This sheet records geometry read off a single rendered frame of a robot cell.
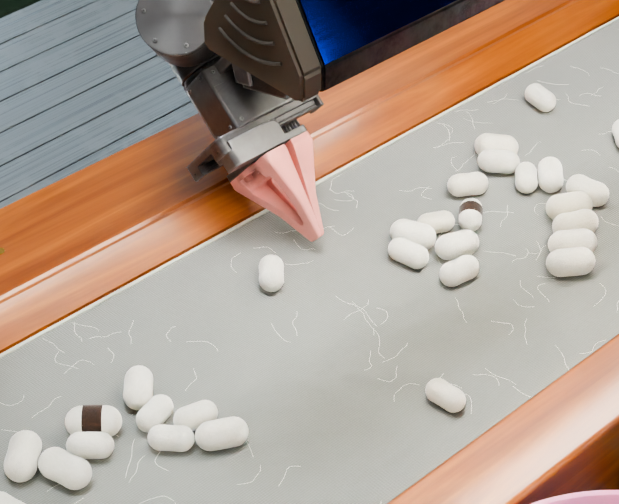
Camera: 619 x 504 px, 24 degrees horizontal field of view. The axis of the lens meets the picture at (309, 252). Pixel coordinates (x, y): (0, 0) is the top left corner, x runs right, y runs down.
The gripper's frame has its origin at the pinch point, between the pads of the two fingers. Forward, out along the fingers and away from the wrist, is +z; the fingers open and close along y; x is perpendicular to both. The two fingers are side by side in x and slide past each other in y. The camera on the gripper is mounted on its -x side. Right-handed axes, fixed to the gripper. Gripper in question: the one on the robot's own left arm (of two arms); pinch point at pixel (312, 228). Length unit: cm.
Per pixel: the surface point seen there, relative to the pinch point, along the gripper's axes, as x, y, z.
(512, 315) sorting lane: -8.6, 5.5, 13.4
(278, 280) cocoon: -1.0, -5.6, 2.2
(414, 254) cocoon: -4.4, 3.8, 5.8
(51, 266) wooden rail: 5.7, -17.7, -7.5
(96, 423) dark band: -3.3, -24.6, 4.3
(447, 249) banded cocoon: -5.0, 6.3, 6.8
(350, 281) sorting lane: -1.6, -0.5, 5.0
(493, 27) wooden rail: 6.4, 32.9, -8.3
